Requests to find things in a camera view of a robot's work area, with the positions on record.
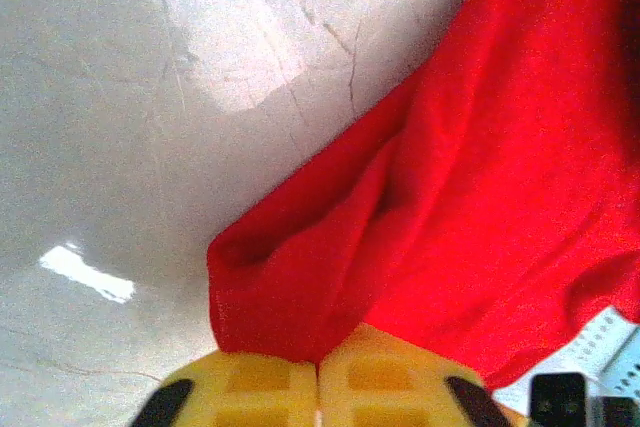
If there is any red t-shirt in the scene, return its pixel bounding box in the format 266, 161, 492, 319
207, 0, 640, 391

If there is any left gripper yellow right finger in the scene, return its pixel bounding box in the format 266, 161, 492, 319
318, 324, 526, 427

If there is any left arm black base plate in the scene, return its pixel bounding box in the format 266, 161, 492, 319
529, 371, 640, 427

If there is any white slotted cable duct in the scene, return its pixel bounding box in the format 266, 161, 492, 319
494, 305, 640, 427

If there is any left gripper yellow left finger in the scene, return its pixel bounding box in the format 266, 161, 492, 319
128, 350, 320, 427

